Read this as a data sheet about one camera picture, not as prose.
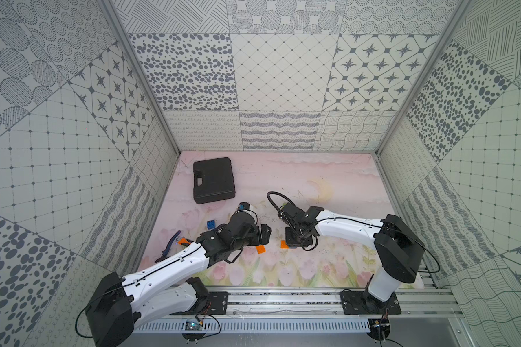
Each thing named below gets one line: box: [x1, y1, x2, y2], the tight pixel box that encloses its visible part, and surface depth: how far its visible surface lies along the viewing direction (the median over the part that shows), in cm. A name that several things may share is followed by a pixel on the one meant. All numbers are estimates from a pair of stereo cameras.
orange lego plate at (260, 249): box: [255, 244, 267, 255], surface depth 88 cm
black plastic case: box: [192, 156, 236, 205], surface depth 106 cm
